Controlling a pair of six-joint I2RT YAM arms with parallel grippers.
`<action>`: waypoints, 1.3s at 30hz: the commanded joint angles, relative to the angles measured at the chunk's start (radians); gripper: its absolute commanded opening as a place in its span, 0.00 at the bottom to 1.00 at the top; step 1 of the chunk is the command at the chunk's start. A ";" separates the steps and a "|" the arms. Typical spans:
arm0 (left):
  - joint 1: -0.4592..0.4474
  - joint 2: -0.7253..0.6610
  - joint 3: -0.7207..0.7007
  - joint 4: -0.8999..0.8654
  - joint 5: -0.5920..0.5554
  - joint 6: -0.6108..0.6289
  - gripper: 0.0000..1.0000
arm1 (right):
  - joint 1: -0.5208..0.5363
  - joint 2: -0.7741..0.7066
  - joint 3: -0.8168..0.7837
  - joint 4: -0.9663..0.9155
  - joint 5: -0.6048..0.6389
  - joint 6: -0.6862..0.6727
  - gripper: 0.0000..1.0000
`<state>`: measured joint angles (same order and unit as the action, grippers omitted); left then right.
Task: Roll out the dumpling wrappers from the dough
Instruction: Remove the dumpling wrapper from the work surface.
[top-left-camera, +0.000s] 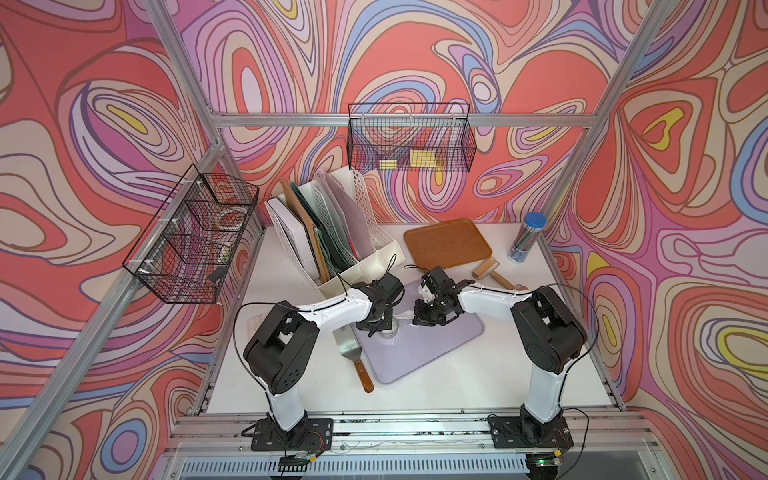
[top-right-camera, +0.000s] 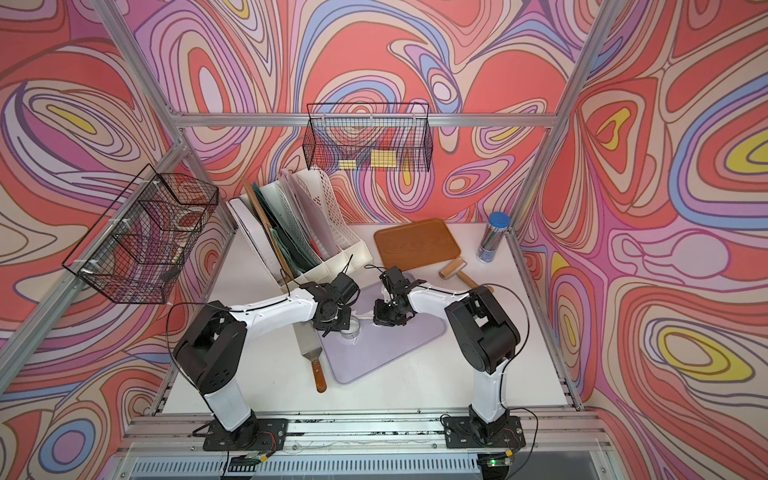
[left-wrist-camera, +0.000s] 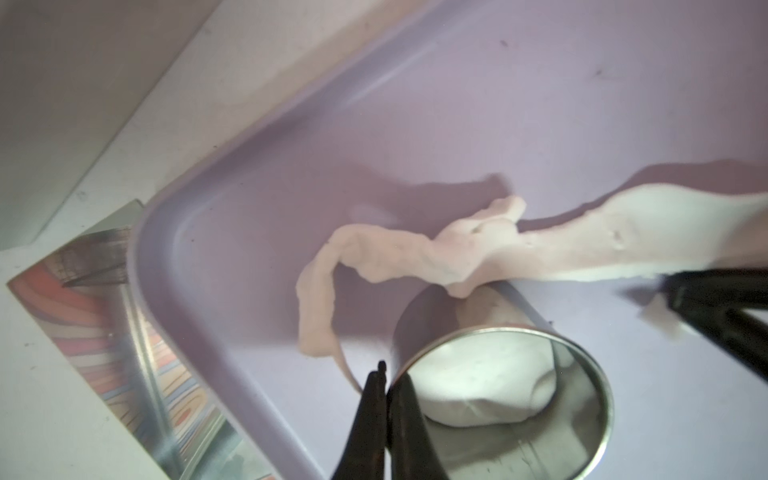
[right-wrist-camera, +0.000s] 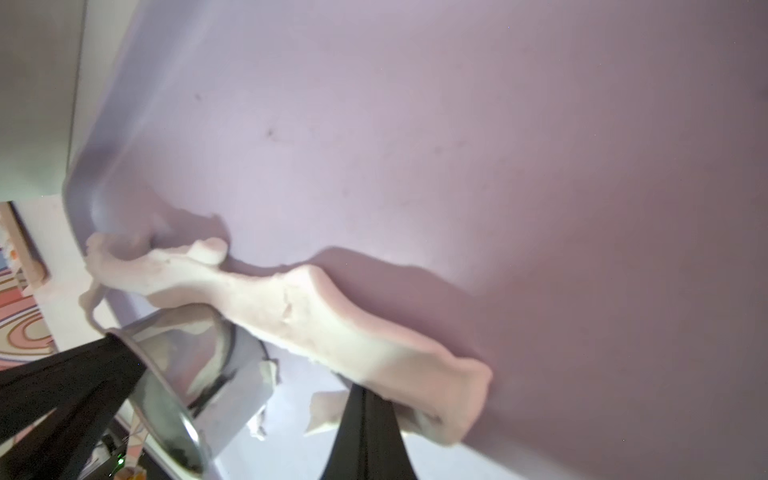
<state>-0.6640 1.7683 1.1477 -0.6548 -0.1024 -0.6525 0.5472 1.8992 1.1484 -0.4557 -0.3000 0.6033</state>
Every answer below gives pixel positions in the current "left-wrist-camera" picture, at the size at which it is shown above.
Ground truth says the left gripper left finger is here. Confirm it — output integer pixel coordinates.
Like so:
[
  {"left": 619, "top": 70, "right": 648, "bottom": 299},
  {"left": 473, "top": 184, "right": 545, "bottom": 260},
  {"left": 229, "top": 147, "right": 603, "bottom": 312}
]
[{"left": 331, "top": 361, "right": 387, "bottom": 480}]

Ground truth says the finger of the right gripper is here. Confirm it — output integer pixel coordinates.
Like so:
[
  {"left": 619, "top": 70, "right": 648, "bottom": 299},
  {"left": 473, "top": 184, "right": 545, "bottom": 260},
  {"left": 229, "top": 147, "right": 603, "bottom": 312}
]
[{"left": 660, "top": 268, "right": 767, "bottom": 380}]

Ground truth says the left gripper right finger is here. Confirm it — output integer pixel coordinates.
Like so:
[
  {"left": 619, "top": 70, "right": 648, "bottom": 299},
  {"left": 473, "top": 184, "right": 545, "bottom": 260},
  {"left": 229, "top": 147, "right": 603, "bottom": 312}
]
[{"left": 388, "top": 374, "right": 449, "bottom": 480}]

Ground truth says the dough scrap strip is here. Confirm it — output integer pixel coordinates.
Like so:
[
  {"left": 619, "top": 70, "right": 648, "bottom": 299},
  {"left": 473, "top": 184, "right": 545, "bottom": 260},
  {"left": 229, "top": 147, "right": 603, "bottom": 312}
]
[{"left": 296, "top": 183, "right": 767, "bottom": 371}]

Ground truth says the small glass bowl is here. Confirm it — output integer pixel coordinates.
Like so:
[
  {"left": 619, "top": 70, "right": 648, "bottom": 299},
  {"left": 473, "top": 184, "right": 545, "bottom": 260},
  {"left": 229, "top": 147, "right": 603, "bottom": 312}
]
[{"left": 393, "top": 282, "right": 614, "bottom": 479}]

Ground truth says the purple cutting board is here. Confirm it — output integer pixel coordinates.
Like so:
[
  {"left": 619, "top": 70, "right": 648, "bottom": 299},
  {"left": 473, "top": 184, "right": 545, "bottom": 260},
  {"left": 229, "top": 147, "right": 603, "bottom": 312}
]
[{"left": 129, "top": 1, "right": 767, "bottom": 479}]

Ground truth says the white dough piece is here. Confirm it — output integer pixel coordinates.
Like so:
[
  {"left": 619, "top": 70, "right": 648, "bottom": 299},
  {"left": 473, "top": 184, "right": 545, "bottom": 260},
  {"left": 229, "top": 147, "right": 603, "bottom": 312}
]
[{"left": 408, "top": 286, "right": 557, "bottom": 428}]

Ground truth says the white board rack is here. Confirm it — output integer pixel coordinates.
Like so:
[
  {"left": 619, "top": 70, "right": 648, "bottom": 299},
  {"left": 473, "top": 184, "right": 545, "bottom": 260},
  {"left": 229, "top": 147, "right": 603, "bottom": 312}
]
[{"left": 1, "top": 0, "right": 219, "bottom": 249}]

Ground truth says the metal scraper wooden handle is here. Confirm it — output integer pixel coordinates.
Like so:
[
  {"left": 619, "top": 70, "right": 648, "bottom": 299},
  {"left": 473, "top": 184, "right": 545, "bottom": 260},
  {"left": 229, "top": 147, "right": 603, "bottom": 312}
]
[{"left": 8, "top": 200, "right": 276, "bottom": 479}]

